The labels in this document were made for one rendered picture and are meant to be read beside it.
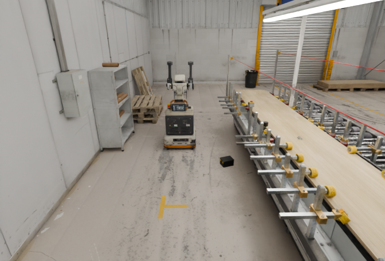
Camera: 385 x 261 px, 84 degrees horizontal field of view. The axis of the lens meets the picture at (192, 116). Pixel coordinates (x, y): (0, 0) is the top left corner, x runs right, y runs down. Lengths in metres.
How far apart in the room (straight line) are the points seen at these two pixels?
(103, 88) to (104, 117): 0.55
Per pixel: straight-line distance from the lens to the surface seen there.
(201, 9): 10.17
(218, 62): 10.24
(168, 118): 4.11
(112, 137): 4.40
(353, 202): 2.14
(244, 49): 10.41
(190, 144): 4.23
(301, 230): 2.03
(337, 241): 2.10
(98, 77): 4.11
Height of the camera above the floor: 2.09
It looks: 20 degrees down
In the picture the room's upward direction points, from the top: straight up
